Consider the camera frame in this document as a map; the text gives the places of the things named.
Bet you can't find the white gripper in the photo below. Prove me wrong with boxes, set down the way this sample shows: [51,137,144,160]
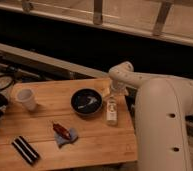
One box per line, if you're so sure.
[102,80,129,96]

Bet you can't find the clear bottle with label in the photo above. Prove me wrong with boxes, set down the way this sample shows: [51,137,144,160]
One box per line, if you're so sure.
[106,95,118,126]

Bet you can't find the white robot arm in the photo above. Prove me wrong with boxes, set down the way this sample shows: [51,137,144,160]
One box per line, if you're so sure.
[108,61,193,171]

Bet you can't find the dark round bowl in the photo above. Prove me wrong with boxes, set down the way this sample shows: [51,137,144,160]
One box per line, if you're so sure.
[71,88,103,117]

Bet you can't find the red chili pepper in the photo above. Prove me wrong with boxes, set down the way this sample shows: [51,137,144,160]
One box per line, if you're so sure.
[53,124,71,140]

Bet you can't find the white plastic cup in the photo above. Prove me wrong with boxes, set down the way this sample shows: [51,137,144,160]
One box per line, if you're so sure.
[16,89,37,111]

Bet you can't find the black striped rectangular block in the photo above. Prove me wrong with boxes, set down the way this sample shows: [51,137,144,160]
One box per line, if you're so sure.
[12,136,40,165]

